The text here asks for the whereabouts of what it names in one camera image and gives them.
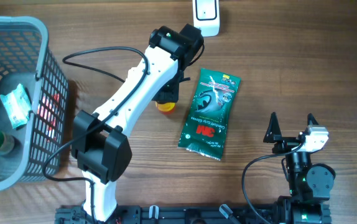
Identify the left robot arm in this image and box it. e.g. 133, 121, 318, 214
71, 24, 204, 223

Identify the green 3M gloves packet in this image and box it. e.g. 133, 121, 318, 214
178, 68, 241, 161

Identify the black left camera cable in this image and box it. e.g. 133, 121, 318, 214
42, 46, 150, 224

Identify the black camera cable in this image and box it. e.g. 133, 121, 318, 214
241, 142, 305, 224
42, 46, 150, 224

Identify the orange sauce bottle green cap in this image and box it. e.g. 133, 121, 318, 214
155, 102, 176, 114

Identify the white barcode scanner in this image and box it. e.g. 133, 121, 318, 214
192, 0, 220, 37

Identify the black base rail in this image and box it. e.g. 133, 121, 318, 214
54, 205, 291, 224

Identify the black right camera cable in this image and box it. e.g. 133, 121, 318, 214
241, 142, 305, 224

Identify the pale green tissue packet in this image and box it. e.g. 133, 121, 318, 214
0, 83, 32, 129

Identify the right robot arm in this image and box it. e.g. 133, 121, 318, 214
263, 113, 336, 224

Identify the grey plastic mesh basket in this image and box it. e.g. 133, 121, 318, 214
0, 16, 69, 191

